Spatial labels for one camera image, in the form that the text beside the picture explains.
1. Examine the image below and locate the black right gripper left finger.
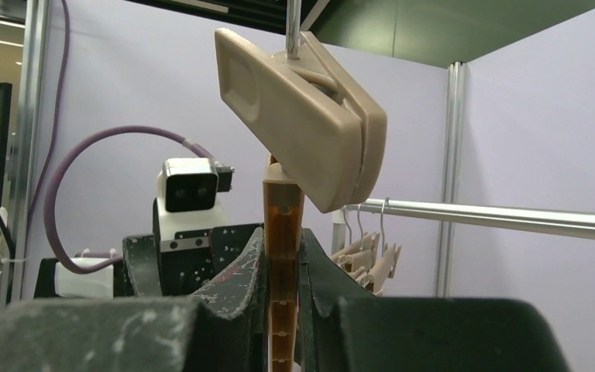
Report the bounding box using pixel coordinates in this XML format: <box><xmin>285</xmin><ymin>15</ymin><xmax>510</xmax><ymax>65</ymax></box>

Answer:
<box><xmin>0</xmin><ymin>227</ymin><xmax>267</xmax><ymax>371</ymax></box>

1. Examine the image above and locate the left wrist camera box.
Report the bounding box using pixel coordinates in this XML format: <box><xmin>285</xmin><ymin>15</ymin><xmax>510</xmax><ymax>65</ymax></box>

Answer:
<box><xmin>153</xmin><ymin>157</ymin><xmax>234</xmax><ymax>252</ymax></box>

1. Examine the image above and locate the white metal clothes rack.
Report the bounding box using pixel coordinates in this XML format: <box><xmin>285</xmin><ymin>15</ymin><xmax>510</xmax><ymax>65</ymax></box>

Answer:
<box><xmin>345</xmin><ymin>198</ymin><xmax>595</xmax><ymax>240</ymax></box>

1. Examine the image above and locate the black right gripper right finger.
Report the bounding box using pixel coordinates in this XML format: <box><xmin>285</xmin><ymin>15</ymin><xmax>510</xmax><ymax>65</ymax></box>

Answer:
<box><xmin>297</xmin><ymin>229</ymin><xmax>569</xmax><ymax>371</ymax></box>

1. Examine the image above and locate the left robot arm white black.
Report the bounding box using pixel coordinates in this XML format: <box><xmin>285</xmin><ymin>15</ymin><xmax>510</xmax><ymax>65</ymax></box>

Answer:
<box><xmin>33</xmin><ymin>223</ymin><xmax>262</xmax><ymax>298</ymax></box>

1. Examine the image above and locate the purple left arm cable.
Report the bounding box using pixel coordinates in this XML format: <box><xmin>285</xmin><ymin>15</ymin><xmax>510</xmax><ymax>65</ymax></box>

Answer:
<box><xmin>24</xmin><ymin>0</ymin><xmax>216</xmax><ymax>276</ymax></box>

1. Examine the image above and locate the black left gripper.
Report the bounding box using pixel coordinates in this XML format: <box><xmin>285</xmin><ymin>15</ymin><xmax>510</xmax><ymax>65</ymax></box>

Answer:
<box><xmin>122</xmin><ymin>223</ymin><xmax>263</xmax><ymax>297</ymax></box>

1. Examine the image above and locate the beige clip hanger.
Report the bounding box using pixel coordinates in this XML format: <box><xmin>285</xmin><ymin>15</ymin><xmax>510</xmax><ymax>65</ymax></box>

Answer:
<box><xmin>343</xmin><ymin>205</ymin><xmax>379</xmax><ymax>285</ymax></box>
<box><xmin>329</xmin><ymin>208</ymin><xmax>364</xmax><ymax>267</ymax></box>
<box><xmin>359</xmin><ymin>197</ymin><xmax>401</xmax><ymax>297</ymax></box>
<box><xmin>215</xmin><ymin>1</ymin><xmax>387</xmax><ymax>371</ymax></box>

